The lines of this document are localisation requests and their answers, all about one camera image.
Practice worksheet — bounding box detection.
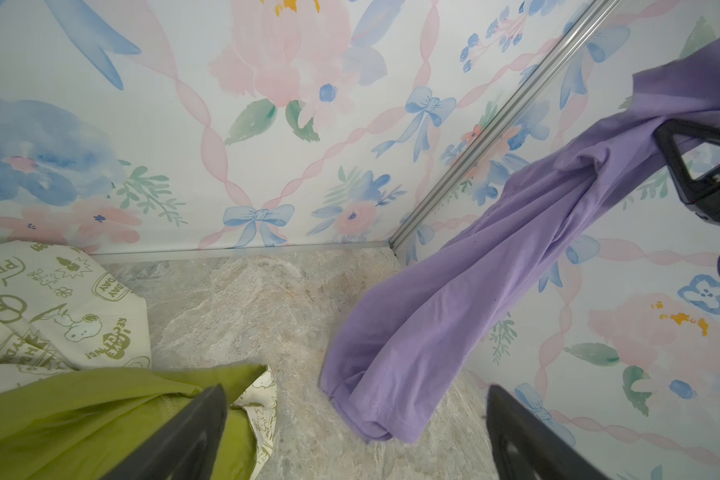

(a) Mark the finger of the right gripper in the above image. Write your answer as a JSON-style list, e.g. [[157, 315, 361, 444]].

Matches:
[[653, 119, 720, 226]]

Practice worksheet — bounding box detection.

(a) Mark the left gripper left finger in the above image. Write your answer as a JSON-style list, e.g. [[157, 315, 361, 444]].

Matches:
[[104, 385, 228, 480]]

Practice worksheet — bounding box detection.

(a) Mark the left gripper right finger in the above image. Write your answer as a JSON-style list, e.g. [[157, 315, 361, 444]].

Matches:
[[486, 385, 606, 480]]

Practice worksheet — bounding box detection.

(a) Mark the purple cloth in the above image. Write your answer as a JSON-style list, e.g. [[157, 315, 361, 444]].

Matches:
[[320, 39, 720, 443]]

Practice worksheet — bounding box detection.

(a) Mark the green cloth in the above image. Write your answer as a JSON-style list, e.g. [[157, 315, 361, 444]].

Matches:
[[0, 364, 276, 479]]

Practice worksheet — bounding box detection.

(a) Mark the cream printed cloth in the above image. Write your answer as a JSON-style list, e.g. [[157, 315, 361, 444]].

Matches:
[[0, 241, 277, 479]]

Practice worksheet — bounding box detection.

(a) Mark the right aluminium corner post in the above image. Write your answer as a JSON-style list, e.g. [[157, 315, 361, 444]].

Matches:
[[389, 0, 621, 249]]

